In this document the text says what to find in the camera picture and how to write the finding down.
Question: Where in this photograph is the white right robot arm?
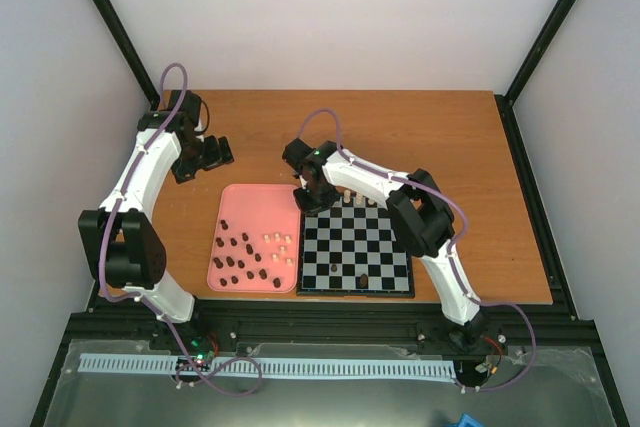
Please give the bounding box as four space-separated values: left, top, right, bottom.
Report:
282 138 486 348

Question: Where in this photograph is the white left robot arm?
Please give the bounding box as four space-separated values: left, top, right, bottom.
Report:
78 111 234 350

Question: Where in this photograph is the black white chess board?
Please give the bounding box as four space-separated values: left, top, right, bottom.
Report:
297 195 415 298

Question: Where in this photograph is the pink plastic tray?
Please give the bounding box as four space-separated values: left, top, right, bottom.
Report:
207 184 303 294

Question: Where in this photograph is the blue plastic object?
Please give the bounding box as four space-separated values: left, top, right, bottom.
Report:
447 414 484 427

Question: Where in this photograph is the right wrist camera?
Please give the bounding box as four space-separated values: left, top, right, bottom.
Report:
282 138 314 174

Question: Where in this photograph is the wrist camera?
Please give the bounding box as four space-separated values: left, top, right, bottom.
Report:
165 90 210 132
282 138 314 174

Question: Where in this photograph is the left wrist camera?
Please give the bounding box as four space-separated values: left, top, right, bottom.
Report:
165 90 210 132

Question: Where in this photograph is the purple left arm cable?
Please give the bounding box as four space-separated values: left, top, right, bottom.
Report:
98 62 264 397

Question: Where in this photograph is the black aluminium frame rail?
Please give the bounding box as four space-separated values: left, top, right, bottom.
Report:
64 299 599 363

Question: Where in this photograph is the light blue cable duct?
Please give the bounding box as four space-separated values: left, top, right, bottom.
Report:
77 353 456 383

